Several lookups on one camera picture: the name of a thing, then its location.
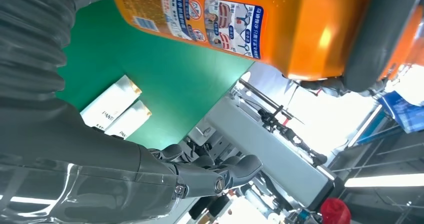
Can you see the ceiling light strip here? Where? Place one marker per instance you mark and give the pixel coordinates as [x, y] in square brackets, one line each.
[384, 181]

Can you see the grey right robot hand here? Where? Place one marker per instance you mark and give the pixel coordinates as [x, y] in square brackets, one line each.
[82, 169]

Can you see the red round knob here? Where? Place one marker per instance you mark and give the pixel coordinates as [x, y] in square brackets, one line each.
[334, 212]

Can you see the blue panel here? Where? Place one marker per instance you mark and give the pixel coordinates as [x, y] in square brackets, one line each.
[404, 111]

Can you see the white robot stand machine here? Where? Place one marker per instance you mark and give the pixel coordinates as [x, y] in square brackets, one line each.
[265, 149]

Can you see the white shampoo bottle gold cap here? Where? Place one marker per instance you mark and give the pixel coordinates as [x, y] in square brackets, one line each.
[109, 103]
[130, 121]

